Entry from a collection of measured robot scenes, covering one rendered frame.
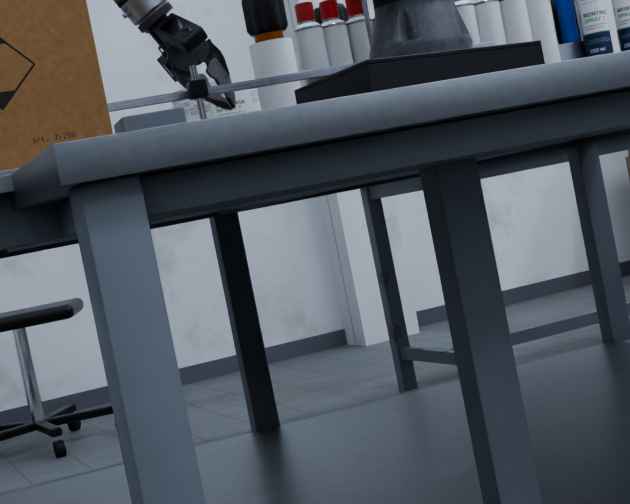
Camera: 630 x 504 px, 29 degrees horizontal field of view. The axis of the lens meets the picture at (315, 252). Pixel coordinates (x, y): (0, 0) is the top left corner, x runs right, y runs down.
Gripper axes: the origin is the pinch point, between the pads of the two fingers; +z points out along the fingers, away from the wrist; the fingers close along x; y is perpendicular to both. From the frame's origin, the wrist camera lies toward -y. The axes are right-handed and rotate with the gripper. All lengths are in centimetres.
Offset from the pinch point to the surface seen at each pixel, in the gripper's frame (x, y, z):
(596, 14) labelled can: -66, -3, 32
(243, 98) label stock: -14.2, 42.2, 3.0
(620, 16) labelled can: -71, -1, 36
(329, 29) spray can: -22.3, -1.8, 1.6
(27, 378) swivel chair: 60, 277, 41
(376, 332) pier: -78, 356, 147
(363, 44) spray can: -25.6, -1.8, 7.6
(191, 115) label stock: -3.9, 45.6, -1.3
